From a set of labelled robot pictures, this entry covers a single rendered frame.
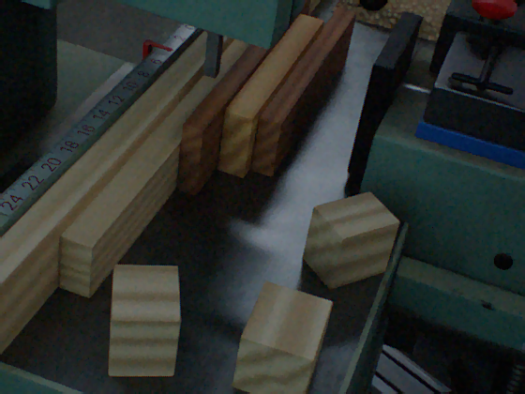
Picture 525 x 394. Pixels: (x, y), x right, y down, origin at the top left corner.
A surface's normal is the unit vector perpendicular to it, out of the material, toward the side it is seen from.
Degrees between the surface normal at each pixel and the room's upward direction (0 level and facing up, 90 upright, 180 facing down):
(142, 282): 0
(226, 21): 90
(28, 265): 90
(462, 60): 0
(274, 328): 0
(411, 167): 90
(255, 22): 90
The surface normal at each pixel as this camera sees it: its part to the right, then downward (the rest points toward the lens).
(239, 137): -0.33, 0.54
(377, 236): 0.50, 0.58
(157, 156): 0.14, -0.78
